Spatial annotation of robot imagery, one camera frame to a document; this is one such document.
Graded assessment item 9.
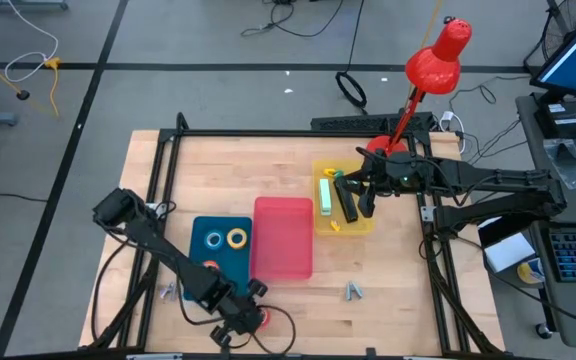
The pink translucent plastic bin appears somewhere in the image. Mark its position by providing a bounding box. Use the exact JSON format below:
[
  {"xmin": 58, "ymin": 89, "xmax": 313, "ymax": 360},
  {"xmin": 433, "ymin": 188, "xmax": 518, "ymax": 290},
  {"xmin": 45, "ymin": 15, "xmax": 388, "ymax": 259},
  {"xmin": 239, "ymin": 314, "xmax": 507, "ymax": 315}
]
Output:
[{"xmin": 250, "ymin": 196, "xmax": 315, "ymax": 281}]

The white power adapter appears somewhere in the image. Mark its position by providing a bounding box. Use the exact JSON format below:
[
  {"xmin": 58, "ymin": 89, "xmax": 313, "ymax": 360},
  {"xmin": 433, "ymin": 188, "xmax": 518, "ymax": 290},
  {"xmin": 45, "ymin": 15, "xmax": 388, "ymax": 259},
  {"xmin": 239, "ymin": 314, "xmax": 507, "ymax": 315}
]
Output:
[{"xmin": 438, "ymin": 110, "xmax": 467, "ymax": 154}]

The white floor cable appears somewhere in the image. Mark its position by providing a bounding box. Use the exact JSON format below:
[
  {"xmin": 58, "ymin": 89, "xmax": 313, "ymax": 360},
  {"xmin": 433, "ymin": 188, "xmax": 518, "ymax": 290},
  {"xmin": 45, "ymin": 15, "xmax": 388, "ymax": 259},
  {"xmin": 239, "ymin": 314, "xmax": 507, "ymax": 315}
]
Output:
[{"xmin": 3, "ymin": 0, "xmax": 61, "ymax": 84}]

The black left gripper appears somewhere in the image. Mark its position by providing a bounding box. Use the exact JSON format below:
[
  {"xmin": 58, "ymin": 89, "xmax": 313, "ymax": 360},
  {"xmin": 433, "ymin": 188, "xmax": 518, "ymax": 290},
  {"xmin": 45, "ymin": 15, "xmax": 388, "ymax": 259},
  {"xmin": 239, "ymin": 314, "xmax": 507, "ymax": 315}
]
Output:
[{"xmin": 217, "ymin": 278, "xmax": 269, "ymax": 334}]

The yellow translucent plastic bin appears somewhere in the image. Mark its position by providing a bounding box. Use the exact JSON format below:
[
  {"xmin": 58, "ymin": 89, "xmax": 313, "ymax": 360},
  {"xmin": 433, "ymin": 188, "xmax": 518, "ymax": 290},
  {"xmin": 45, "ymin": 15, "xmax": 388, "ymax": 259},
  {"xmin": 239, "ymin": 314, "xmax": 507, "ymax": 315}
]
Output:
[{"xmin": 312, "ymin": 159, "xmax": 375, "ymax": 237}]

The blue plastic bin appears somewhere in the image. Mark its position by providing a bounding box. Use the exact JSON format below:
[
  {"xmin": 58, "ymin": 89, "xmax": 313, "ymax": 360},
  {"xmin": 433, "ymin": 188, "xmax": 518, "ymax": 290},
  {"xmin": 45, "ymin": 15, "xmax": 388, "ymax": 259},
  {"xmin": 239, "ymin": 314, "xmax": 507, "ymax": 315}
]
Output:
[{"xmin": 183, "ymin": 215, "xmax": 254, "ymax": 302}]

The mint green stapler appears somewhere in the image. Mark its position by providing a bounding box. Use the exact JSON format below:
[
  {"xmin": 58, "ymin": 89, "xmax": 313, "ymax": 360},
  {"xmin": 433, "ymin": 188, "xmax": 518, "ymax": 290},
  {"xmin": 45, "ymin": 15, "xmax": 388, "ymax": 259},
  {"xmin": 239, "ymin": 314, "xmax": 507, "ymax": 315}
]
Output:
[{"xmin": 318, "ymin": 178, "xmax": 333, "ymax": 217}]

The black coiled cable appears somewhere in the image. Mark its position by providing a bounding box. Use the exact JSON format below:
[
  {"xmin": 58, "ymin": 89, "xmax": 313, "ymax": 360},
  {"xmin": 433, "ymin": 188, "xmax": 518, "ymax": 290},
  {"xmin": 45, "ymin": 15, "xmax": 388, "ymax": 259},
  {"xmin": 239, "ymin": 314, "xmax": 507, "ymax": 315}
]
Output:
[{"xmin": 335, "ymin": 0, "xmax": 369, "ymax": 116}]

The black floor fan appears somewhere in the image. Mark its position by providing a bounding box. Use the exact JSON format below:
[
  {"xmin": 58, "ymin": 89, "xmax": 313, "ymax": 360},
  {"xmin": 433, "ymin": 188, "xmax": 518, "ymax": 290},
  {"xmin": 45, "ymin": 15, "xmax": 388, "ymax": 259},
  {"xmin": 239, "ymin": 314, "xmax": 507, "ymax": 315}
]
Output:
[{"xmin": 540, "ymin": 0, "xmax": 576, "ymax": 62}]

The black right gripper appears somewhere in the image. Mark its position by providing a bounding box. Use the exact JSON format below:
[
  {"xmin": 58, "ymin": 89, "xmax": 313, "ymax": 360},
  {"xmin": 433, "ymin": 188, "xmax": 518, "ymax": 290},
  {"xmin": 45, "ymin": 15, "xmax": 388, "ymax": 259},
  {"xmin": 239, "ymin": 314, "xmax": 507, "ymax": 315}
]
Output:
[{"xmin": 340, "ymin": 152, "xmax": 437, "ymax": 197}]

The yellow strap with black foot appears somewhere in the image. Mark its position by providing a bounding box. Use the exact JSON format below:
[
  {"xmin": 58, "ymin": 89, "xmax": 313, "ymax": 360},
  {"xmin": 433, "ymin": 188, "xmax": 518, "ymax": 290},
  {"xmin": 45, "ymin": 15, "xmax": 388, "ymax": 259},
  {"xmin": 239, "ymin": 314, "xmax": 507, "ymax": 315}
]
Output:
[{"xmin": 0, "ymin": 45, "xmax": 32, "ymax": 102}]

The black mini computer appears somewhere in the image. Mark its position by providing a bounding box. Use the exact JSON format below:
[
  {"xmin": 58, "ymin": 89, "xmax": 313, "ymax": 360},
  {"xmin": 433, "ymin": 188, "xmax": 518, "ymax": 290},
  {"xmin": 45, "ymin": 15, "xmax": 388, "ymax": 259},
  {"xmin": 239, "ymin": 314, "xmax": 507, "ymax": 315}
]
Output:
[{"xmin": 534, "ymin": 101, "xmax": 576, "ymax": 140}]

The clear plastic bag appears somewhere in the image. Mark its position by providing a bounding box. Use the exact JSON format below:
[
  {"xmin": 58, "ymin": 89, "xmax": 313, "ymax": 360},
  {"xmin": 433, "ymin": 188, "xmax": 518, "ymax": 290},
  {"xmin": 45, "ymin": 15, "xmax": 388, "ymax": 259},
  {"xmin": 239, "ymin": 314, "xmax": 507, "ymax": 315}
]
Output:
[{"xmin": 542, "ymin": 138, "xmax": 576, "ymax": 191}]

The yellow hanging cord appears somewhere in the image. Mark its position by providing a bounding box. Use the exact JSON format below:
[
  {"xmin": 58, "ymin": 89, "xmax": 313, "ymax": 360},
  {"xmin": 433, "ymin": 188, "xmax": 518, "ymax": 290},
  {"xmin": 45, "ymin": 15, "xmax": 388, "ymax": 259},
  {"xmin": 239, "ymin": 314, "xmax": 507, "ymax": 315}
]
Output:
[{"xmin": 406, "ymin": 0, "xmax": 443, "ymax": 109}]

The black floor cable tangle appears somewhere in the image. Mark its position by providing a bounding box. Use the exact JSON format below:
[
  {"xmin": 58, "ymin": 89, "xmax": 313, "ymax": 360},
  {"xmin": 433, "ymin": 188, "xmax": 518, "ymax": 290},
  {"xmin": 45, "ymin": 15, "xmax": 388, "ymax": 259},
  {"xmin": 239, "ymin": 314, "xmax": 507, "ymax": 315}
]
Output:
[{"xmin": 240, "ymin": 0, "xmax": 345, "ymax": 39}]

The black stapler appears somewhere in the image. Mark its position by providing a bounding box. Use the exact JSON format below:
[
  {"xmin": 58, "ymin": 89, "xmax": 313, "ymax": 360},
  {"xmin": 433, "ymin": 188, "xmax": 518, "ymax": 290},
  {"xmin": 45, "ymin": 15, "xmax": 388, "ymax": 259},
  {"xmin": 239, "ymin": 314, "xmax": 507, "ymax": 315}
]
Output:
[{"xmin": 333, "ymin": 177, "xmax": 360, "ymax": 224}]

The red desk lamp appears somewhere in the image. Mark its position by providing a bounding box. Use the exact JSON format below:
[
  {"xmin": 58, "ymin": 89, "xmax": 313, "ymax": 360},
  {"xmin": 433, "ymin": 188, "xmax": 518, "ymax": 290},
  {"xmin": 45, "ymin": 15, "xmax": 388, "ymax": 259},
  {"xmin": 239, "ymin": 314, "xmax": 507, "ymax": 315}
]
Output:
[{"xmin": 365, "ymin": 16, "xmax": 473, "ymax": 157}]

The black perforated bar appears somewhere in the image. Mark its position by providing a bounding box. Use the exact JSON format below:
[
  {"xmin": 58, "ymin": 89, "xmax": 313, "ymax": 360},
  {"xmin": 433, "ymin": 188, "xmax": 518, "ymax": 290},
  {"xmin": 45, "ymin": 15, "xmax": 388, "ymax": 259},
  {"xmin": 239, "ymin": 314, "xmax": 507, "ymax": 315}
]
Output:
[{"xmin": 310, "ymin": 111, "xmax": 437, "ymax": 134}]

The black aluminium table frame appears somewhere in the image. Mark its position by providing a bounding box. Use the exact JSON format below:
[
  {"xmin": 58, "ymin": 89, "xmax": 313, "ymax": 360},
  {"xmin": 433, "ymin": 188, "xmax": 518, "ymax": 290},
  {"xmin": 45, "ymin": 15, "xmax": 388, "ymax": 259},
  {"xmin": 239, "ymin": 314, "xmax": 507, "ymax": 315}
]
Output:
[{"xmin": 80, "ymin": 112, "xmax": 507, "ymax": 360}]

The yellow floor cable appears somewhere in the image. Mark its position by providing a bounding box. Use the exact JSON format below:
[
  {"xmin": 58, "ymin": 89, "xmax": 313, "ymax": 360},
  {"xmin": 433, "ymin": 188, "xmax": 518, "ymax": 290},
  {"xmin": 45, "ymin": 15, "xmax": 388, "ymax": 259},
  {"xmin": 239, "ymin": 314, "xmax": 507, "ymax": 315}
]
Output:
[{"xmin": 42, "ymin": 56, "xmax": 63, "ymax": 119}]

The white cardboard box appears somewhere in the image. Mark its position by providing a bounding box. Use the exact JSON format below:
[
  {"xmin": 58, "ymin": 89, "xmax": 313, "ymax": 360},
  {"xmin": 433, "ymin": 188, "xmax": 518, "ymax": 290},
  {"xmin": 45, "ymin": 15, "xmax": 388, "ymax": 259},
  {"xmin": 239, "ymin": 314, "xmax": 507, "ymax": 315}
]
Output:
[{"xmin": 483, "ymin": 231, "xmax": 537, "ymax": 274}]

